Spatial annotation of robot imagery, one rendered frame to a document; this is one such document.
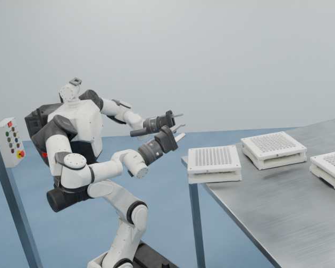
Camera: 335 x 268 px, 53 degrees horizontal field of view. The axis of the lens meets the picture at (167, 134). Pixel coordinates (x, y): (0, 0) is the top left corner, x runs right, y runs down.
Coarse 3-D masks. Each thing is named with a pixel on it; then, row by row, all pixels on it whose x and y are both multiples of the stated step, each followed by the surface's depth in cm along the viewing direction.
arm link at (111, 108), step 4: (104, 100) 190; (108, 100) 195; (112, 100) 201; (116, 100) 202; (120, 100) 204; (104, 104) 189; (108, 104) 192; (112, 104) 195; (116, 104) 199; (120, 104) 201; (124, 104) 200; (128, 104) 203; (104, 108) 190; (108, 108) 193; (112, 108) 195; (116, 108) 198; (100, 112) 191; (104, 112) 192; (108, 112) 195; (112, 112) 197; (116, 112) 200; (108, 116) 202; (112, 116) 201; (112, 120) 204
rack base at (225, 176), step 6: (198, 174) 160; (204, 174) 159; (210, 174) 159; (216, 174) 158; (222, 174) 157; (228, 174) 157; (234, 174) 156; (240, 174) 155; (192, 180) 157; (198, 180) 157; (204, 180) 157; (210, 180) 156; (216, 180) 156; (222, 180) 156; (228, 180) 156; (234, 180) 155
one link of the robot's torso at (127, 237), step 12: (132, 216) 190; (144, 216) 194; (120, 228) 201; (132, 228) 194; (144, 228) 196; (120, 240) 198; (132, 240) 197; (108, 252) 201; (120, 252) 195; (132, 252) 200; (108, 264) 196; (120, 264) 194; (132, 264) 200
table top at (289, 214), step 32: (320, 128) 200; (224, 192) 148; (256, 192) 145; (288, 192) 142; (320, 192) 139; (256, 224) 125; (288, 224) 123; (320, 224) 121; (288, 256) 108; (320, 256) 107
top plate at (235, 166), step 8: (192, 152) 173; (208, 152) 171; (232, 152) 168; (192, 160) 165; (216, 160) 162; (224, 160) 161; (232, 160) 160; (192, 168) 157; (200, 168) 156; (208, 168) 155; (216, 168) 154; (224, 168) 154; (232, 168) 153; (240, 168) 153
